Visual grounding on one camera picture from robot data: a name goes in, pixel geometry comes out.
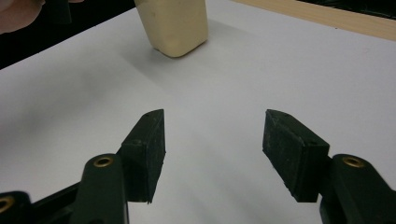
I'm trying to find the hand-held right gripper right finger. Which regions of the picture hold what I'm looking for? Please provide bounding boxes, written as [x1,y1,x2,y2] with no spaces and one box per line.
[262,108,396,224]

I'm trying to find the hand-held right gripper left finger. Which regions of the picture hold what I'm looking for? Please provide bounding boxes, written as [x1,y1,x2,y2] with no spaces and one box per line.
[69,108,167,224]

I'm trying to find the cream square pen holder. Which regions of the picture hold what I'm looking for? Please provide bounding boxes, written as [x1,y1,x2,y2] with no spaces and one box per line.
[133,0,209,59]

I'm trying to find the light wooden table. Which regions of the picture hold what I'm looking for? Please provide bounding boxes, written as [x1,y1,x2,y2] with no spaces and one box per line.
[231,0,396,42]

